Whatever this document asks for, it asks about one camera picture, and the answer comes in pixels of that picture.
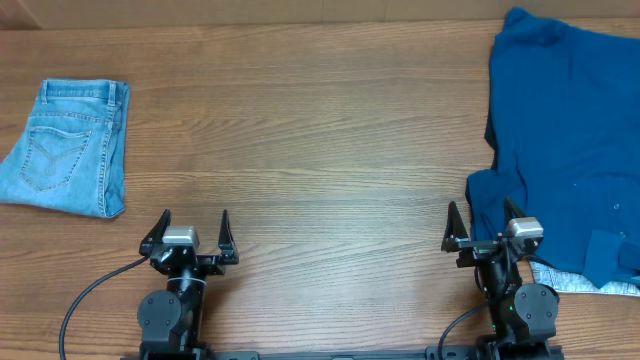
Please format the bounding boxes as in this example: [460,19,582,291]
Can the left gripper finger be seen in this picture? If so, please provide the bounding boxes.
[218,210,236,256]
[140,209,171,248]

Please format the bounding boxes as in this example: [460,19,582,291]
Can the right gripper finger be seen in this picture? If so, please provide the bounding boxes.
[504,197,526,221]
[444,201,469,241]

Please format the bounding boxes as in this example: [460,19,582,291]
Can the blue polo shirt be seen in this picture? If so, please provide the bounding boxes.
[467,8,639,288]

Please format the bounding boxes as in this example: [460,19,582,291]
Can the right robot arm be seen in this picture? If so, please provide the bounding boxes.
[429,199,565,360]

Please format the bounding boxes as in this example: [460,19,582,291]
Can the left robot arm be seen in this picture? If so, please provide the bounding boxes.
[137,210,239,359]

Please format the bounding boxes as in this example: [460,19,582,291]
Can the light grey denim garment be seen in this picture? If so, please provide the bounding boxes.
[529,261,639,297]

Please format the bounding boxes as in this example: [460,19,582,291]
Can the folded light blue jeans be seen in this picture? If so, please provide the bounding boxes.
[1,78,130,219]

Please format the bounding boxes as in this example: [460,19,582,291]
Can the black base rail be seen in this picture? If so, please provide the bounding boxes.
[119,345,566,360]

